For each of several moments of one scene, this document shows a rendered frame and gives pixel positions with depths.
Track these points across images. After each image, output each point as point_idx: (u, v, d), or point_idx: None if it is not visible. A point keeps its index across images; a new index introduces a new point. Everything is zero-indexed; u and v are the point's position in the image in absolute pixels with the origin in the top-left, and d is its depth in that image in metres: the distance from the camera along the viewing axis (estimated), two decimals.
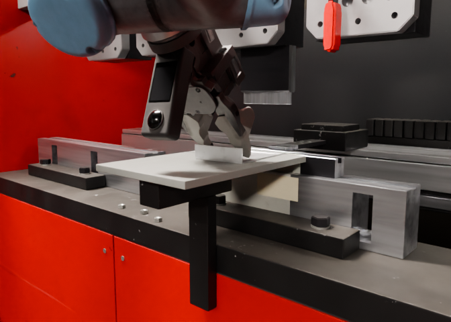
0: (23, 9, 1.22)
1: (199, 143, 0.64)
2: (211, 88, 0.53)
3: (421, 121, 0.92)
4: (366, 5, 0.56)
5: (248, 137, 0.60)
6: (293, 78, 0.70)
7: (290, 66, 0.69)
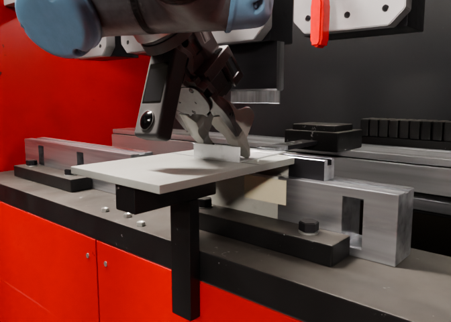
0: (9, 5, 1.19)
1: (200, 143, 0.64)
2: (203, 88, 0.53)
3: (417, 121, 0.89)
4: None
5: (245, 137, 0.59)
6: (282, 75, 0.66)
7: (278, 64, 0.65)
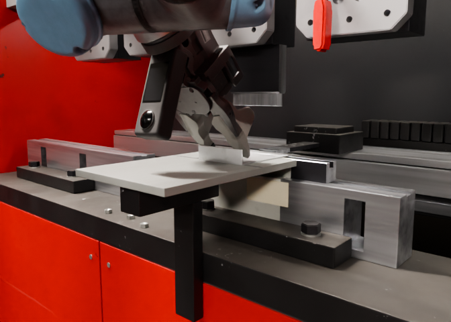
0: (12, 7, 1.19)
1: (200, 143, 0.64)
2: (203, 88, 0.53)
3: (417, 123, 0.89)
4: (357, 3, 0.53)
5: (245, 137, 0.59)
6: (284, 78, 0.67)
7: (280, 67, 0.66)
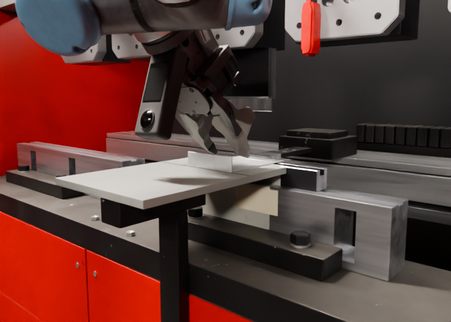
0: (2, 9, 1.17)
1: (200, 143, 0.64)
2: (203, 88, 0.53)
3: (413, 127, 0.87)
4: (347, 5, 0.51)
5: (245, 137, 0.59)
6: (274, 82, 0.65)
7: (270, 71, 0.64)
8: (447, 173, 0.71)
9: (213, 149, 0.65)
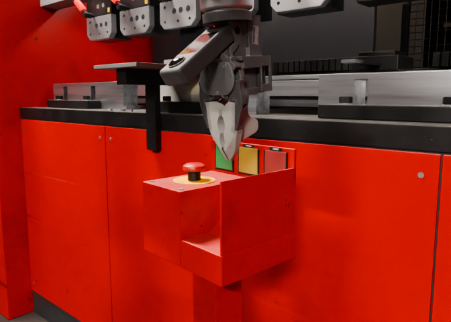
0: (44, 7, 1.74)
1: (216, 140, 0.64)
2: (235, 65, 0.58)
3: (303, 60, 1.43)
4: None
5: (241, 139, 0.62)
6: None
7: None
8: (308, 77, 1.26)
9: (227, 152, 0.64)
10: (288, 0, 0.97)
